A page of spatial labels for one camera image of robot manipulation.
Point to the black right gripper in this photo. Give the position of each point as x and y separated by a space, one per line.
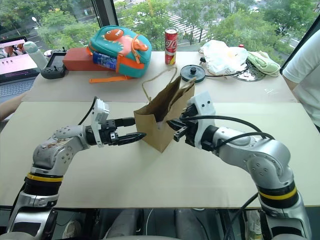
191 132

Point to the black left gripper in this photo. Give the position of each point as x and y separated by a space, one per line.
108 133

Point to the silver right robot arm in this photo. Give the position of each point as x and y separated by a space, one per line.
262 155

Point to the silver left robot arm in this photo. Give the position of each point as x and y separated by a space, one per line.
50 152

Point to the white plastic bag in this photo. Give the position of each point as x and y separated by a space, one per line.
220 55

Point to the dark round lid with knob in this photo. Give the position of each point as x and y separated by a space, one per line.
190 75

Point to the blue printed packet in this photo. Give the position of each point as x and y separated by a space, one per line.
105 61

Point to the black plug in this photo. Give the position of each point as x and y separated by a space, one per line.
202 60

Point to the teal orange dinosaur backpack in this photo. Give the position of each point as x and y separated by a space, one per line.
125 50

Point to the red cola can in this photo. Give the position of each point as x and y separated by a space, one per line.
171 47

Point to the red rectangular box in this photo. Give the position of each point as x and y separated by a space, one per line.
77 60

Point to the round metal rack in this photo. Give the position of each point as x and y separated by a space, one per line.
250 76

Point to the grey rounded shape under table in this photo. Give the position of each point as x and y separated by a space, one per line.
122 225
190 225

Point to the black handheld controller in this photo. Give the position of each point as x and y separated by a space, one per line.
56 61

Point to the red bottle cap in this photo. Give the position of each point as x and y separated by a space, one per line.
241 46

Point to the pale green plush cloth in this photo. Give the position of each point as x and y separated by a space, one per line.
262 63

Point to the pale grey cylindrical object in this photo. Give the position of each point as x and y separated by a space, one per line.
37 56

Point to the black window pillar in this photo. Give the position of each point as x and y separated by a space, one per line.
105 12

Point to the open laptop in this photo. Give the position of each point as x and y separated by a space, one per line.
15 65

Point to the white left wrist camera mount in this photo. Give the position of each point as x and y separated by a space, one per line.
100 110

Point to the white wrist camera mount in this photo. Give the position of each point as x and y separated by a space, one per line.
100 110
203 105

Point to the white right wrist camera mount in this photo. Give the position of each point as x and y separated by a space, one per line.
203 105

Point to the black slanted window frame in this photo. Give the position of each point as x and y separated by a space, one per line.
306 37

